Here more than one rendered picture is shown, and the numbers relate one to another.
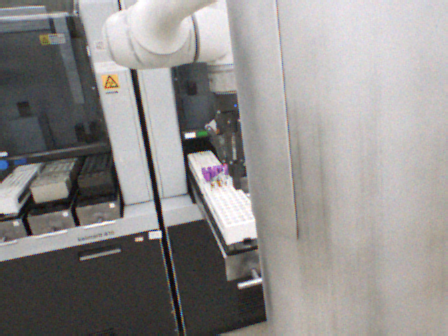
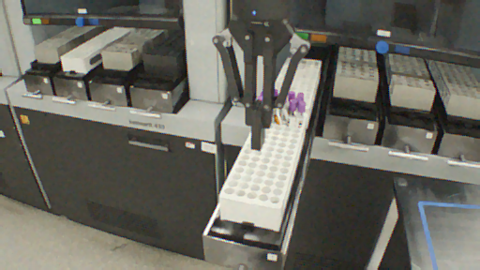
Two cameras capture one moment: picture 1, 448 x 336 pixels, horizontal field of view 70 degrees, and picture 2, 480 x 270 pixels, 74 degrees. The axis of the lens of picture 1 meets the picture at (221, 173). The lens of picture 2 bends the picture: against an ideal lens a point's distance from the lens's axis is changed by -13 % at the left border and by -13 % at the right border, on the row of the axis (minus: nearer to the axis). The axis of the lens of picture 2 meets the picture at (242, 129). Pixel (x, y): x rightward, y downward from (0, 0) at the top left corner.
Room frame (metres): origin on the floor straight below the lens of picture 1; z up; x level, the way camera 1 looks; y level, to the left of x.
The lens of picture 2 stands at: (0.32, -0.23, 1.26)
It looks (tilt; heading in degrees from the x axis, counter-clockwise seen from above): 33 degrees down; 29
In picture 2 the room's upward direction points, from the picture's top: straight up
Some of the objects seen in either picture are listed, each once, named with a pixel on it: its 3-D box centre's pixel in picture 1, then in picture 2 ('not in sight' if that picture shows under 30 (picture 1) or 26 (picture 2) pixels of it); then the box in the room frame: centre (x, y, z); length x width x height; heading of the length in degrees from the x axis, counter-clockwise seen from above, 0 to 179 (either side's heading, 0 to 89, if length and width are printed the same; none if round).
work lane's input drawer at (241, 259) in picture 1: (219, 204); (281, 145); (0.96, 0.02, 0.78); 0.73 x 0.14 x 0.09; 13
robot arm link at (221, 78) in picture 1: (228, 78); not in sight; (0.73, -0.03, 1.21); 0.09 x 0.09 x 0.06
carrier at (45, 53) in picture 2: not in sight; (49, 53); (0.97, 0.90, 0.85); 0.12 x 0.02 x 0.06; 103
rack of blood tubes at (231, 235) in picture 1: (229, 207); (269, 161); (0.82, -0.01, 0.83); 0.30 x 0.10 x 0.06; 13
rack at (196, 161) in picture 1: (207, 171); (296, 90); (1.13, 0.06, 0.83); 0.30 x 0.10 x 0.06; 13
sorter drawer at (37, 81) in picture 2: not in sight; (91, 49); (1.20, 0.95, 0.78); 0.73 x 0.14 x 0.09; 13
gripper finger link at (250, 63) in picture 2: (228, 141); (250, 67); (0.73, -0.02, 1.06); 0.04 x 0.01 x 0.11; 13
